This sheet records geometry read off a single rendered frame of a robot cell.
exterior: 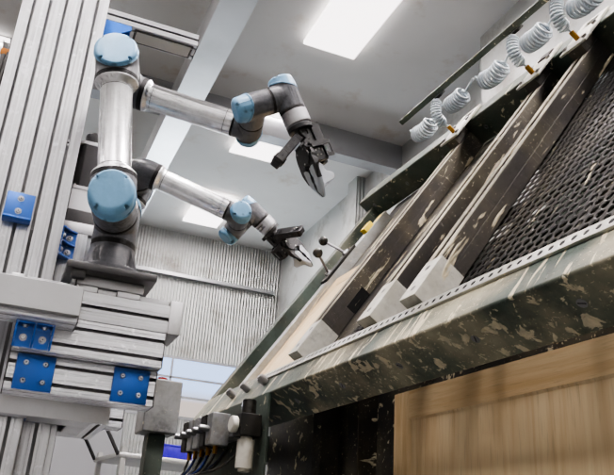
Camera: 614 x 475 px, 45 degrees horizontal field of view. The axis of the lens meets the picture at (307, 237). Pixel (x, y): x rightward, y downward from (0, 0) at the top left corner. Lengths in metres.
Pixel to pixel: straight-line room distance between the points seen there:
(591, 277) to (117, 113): 1.32
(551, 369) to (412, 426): 0.49
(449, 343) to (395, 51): 7.18
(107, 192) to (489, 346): 1.01
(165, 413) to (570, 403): 1.54
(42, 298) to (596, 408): 1.18
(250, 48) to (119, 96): 6.55
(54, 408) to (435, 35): 6.83
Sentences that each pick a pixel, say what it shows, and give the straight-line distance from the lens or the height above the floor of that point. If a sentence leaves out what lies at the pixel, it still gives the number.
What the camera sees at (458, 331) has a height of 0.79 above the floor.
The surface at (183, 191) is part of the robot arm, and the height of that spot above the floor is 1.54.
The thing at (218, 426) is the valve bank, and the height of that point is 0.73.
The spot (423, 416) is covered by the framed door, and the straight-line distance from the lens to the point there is 1.85.
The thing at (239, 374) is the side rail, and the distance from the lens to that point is 2.81.
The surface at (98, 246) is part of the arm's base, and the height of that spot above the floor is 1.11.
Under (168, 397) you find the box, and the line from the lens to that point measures 2.66.
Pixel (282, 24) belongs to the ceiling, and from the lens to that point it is 8.20.
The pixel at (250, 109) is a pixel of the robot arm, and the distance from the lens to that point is 2.07.
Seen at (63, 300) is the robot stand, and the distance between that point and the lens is 1.81.
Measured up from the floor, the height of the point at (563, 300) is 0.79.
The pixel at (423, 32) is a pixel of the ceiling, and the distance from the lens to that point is 8.23.
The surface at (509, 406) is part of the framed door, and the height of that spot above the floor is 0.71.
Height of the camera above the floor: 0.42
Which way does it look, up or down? 23 degrees up
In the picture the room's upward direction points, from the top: 4 degrees clockwise
